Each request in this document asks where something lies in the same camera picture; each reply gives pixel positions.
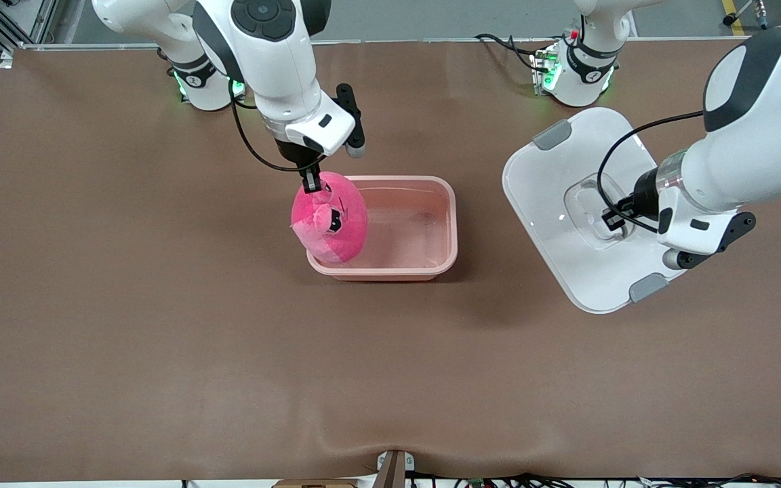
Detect grey metal rod black foot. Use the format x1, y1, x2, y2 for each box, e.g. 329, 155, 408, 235
723, 0, 769, 26

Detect pink plastic box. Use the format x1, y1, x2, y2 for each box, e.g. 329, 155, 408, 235
306, 175, 459, 282

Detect black left arm base cables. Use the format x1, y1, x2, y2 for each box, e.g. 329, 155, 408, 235
475, 33, 547, 75

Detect pink plush toy with sunglasses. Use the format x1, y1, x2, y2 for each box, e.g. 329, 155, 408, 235
290, 171, 369, 265

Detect brown table mat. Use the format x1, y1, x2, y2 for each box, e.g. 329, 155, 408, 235
0, 39, 781, 483

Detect white box lid grey clips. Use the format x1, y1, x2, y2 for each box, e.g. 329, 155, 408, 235
502, 106, 693, 314

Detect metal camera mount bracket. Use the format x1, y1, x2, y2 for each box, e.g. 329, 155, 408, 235
376, 449, 416, 488

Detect aluminium frame profile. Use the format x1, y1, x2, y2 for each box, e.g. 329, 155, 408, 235
0, 0, 59, 68

